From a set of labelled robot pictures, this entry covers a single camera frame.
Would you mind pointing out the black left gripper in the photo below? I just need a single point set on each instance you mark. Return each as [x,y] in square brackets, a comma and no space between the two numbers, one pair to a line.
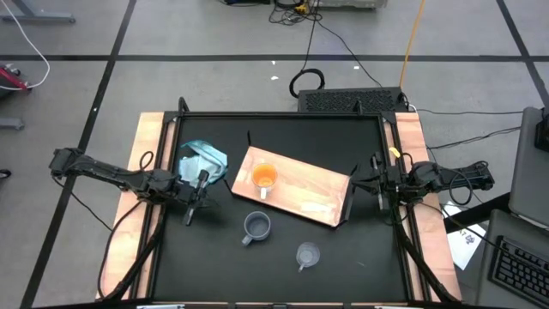
[184,191]

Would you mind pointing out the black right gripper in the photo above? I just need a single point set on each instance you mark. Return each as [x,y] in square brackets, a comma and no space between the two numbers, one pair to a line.
[388,182]

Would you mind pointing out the grey plastic mug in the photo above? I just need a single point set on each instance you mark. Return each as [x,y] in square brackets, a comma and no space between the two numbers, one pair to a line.
[257,225]

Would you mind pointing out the yellow white ceramic mug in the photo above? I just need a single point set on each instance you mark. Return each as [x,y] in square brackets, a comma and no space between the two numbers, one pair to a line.
[264,175]

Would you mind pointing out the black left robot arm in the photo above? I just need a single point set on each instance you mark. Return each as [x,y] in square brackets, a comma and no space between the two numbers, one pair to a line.
[107,173]

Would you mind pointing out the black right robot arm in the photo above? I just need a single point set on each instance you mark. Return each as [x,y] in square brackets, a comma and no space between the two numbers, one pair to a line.
[446,176]

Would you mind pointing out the light blue cloth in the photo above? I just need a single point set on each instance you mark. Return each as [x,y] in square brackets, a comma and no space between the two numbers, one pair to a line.
[201,161]

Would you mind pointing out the yellow tag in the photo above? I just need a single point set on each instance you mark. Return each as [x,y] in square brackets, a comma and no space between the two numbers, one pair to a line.
[393,152]

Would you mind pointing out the wooden table side board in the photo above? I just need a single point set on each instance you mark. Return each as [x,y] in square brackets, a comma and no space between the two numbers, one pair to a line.
[412,133]
[148,133]

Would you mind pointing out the black metal bar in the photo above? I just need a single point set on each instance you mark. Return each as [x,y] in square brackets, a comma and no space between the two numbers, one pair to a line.
[476,212]

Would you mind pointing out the white paper sheet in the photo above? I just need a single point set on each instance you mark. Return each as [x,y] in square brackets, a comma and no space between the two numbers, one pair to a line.
[465,244]

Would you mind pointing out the black keyboard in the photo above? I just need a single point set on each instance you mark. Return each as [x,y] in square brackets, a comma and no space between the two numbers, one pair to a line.
[521,270]

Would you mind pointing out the black desk device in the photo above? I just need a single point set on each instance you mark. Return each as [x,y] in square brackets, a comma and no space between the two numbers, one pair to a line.
[542,133]

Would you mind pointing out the grey metal foot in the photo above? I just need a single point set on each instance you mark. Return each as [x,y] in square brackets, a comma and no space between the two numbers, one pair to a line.
[10,123]

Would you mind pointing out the red black device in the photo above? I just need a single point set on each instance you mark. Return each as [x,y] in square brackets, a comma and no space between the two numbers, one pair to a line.
[10,79]

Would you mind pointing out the grey metal table base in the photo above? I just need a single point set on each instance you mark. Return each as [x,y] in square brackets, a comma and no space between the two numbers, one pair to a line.
[38,17]

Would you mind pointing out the black aluminium table frame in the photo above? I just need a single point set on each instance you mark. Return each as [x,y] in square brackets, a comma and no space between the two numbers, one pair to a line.
[279,115]

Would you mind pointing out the white frame plate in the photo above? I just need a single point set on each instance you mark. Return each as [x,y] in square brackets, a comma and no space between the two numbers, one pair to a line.
[161,306]

